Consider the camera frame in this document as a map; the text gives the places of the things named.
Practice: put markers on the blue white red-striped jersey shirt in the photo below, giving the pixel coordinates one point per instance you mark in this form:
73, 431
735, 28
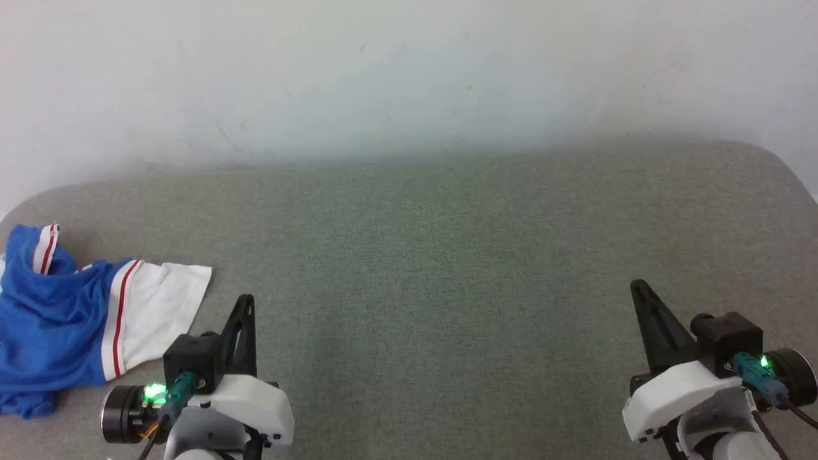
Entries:
45, 319

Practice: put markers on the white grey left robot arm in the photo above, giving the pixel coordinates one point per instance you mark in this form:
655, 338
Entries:
121, 415

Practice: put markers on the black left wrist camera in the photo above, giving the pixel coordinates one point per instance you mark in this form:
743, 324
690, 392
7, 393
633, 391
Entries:
192, 358

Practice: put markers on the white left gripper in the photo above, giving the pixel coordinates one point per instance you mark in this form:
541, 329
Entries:
255, 402

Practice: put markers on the grey fabric sofa seat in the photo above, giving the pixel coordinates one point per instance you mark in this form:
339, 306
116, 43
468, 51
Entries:
409, 287

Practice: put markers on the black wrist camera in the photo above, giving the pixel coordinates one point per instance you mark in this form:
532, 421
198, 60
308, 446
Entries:
192, 358
728, 342

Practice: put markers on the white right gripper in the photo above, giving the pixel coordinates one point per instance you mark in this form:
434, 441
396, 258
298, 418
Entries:
671, 396

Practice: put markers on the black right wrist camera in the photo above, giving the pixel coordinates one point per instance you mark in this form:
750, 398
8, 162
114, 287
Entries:
728, 342

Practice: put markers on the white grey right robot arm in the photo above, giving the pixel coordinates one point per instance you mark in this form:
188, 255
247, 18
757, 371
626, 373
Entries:
792, 377

